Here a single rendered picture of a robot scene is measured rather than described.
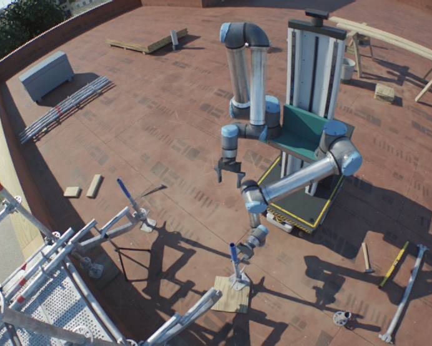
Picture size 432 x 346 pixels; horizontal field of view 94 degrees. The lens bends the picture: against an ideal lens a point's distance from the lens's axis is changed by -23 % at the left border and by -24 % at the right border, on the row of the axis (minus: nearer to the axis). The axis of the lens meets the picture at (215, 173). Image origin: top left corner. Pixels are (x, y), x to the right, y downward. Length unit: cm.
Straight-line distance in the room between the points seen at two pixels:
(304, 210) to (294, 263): 49
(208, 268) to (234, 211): 64
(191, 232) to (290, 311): 119
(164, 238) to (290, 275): 125
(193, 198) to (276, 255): 106
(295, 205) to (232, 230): 66
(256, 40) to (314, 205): 151
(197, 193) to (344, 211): 157
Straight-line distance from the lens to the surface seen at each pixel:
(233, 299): 230
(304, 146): 186
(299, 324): 230
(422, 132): 428
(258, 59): 142
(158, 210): 285
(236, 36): 143
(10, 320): 90
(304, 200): 237
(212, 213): 267
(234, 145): 145
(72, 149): 432
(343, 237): 264
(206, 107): 396
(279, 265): 241
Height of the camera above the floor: 226
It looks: 49 degrees down
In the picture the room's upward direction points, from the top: 11 degrees counter-clockwise
